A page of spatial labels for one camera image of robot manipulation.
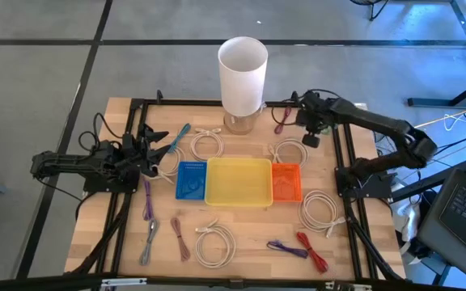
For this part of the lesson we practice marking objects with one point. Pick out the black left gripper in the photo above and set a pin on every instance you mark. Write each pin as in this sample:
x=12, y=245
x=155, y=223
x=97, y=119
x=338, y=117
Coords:
x=142, y=155

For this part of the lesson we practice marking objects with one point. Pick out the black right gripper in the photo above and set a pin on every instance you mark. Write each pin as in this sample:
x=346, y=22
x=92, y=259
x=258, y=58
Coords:
x=316, y=113

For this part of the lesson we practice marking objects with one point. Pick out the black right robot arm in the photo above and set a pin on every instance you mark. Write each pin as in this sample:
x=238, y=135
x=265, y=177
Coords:
x=378, y=119

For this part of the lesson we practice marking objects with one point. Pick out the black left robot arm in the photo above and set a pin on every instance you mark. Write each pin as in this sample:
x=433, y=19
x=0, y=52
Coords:
x=67, y=163

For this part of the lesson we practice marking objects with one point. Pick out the blue plastic basket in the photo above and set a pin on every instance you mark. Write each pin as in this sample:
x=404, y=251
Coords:
x=190, y=182

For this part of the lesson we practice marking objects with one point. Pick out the orange plastic basket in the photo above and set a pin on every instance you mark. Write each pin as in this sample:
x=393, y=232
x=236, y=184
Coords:
x=286, y=184

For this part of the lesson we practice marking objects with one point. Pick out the white shade table lamp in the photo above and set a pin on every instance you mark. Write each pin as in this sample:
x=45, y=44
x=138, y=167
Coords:
x=243, y=81

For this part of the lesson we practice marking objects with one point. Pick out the yellow plastic tray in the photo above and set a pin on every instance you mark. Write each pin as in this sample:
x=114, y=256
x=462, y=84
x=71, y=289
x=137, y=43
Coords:
x=239, y=182

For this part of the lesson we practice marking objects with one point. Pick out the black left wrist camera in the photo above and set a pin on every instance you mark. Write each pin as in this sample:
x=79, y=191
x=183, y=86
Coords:
x=128, y=141

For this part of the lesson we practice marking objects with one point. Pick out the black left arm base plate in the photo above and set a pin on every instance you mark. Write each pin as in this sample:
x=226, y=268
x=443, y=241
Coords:
x=107, y=184

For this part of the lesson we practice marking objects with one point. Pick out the black aluminium table frame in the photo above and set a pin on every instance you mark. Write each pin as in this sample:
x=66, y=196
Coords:
x=200, y=102

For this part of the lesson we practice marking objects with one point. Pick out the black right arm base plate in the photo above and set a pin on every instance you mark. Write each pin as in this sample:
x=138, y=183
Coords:
x=372, y=188

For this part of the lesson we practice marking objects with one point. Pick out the black desk frame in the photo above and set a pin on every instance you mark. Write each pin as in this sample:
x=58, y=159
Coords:
x=431, y=102

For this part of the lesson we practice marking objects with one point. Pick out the black camera rig bar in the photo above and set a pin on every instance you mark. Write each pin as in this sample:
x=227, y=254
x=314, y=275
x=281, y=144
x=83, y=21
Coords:
x=35, y=283

